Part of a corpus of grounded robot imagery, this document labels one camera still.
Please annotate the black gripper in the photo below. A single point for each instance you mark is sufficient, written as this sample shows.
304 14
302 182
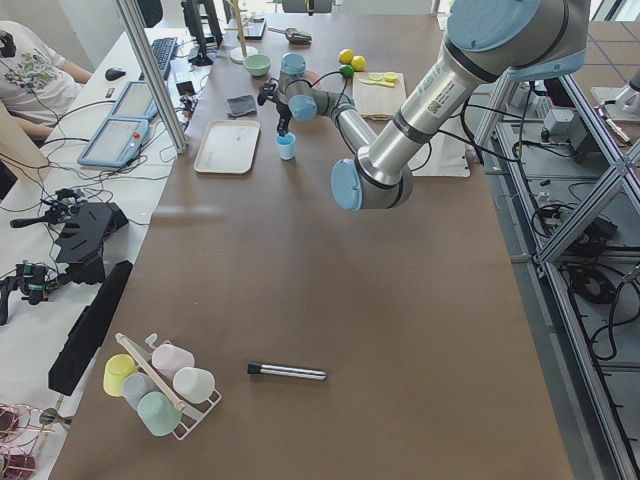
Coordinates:
283 113

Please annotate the silver black muddler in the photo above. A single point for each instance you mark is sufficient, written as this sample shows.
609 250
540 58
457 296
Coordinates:
256 368

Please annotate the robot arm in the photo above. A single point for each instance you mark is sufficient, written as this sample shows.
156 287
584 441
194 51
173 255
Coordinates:
528 39

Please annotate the light blue plastic cup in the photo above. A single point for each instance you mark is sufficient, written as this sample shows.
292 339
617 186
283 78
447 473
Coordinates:
286 146

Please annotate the pink bowl of ice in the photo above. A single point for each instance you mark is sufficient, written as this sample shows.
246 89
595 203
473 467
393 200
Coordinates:
313 78

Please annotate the wooden cup stand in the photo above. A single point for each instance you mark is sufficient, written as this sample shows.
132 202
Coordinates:
240 53

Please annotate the metal ice scoop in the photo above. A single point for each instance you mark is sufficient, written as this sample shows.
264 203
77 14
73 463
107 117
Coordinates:
293 35

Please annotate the pink cup in rack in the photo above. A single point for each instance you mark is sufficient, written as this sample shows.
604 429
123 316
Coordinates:
168 359

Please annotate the white cup in rack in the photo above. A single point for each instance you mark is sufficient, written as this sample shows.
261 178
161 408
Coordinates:
194 384

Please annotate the yellow cup in rack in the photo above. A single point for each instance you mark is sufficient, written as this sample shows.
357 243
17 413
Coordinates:
117 369

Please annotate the white cup rack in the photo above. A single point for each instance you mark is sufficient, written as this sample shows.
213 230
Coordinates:
192 415

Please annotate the green cup in rack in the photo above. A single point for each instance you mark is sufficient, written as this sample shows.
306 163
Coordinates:
158 413

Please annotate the grey folded cloth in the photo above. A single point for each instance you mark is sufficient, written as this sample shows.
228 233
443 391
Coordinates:
241 106

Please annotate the cream rabbit tray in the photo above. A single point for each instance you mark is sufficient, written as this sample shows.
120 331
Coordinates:
228 147

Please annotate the mint green bowl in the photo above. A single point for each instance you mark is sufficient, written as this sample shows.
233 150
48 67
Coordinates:
257 65

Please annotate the green lime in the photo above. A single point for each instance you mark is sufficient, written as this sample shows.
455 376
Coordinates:
346 71

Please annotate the whole yellow lemon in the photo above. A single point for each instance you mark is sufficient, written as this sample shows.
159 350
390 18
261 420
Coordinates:
358 63
346 56

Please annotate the wooden cutting board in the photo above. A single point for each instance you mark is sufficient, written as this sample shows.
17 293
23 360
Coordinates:
377 101

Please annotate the yellow plastic knife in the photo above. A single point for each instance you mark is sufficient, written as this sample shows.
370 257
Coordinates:
382 83

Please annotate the lemon half lower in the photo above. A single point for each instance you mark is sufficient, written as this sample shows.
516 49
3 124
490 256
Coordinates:
390 77

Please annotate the black keyboard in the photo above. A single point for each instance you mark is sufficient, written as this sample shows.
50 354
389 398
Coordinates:
163 50

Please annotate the blue teach pendant far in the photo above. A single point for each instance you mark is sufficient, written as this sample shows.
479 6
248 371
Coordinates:
135 101

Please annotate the blue teach pendant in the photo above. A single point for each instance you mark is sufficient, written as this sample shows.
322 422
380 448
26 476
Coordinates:
115 143
135 101

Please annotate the blue teach pendant near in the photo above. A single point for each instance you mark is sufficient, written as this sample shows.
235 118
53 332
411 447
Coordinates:
115 143

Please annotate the black computer mouse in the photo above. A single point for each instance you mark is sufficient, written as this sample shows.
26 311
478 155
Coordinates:
113 73

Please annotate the seated person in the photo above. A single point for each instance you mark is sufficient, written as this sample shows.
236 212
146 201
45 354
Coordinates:
38 85

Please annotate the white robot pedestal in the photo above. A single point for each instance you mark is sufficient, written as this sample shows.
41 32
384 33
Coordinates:
444 156

